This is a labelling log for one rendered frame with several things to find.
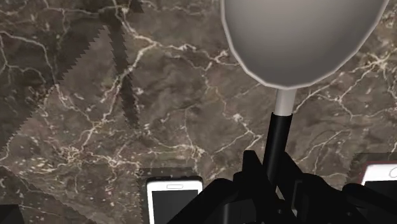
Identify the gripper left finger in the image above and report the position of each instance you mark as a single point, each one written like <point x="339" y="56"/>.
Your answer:
<point x="235" y="198"/>

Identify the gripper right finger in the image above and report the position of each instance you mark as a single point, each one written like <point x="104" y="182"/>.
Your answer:
<point x="322" y="198"/>

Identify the white smartphone with dark screen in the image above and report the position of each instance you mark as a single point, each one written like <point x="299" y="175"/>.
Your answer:
<point x="173" y="201"/>

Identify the white smartphone with red edge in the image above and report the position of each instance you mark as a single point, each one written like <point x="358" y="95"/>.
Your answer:
<point x="380" y="173"/>

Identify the black block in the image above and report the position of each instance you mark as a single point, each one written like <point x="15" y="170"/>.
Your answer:
<point x="9" y="215"/>

